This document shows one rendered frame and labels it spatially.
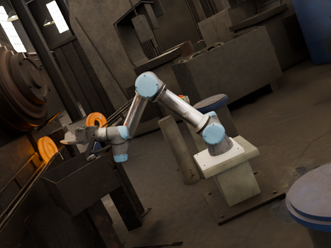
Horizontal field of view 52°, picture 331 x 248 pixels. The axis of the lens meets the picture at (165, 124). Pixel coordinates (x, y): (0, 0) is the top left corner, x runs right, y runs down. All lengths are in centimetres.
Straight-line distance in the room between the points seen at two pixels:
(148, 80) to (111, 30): 283
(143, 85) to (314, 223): 103
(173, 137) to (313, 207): 153
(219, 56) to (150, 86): 220
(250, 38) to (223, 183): 234
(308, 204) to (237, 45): 300
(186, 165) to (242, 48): 184
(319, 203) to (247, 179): 98
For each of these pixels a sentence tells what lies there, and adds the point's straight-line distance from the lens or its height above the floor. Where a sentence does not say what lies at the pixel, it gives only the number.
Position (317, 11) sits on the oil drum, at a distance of 446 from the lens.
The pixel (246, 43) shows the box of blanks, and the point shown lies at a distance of 395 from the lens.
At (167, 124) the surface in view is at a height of 48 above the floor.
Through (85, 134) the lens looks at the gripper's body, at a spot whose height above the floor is 74.
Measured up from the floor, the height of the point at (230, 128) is 17.
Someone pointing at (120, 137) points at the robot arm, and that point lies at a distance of 179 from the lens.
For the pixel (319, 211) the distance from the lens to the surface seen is 102.
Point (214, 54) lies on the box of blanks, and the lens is 379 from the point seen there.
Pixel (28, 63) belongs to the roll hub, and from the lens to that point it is 192.
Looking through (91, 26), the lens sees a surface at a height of 158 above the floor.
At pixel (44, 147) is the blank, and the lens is 187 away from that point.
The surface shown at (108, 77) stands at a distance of 455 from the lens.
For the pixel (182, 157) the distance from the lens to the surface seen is 246.
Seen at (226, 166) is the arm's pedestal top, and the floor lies 28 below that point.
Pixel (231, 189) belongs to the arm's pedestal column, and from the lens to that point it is 198.
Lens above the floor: 99
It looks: 12 degrees down
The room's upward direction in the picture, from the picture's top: 24 degrees counter-clockwise
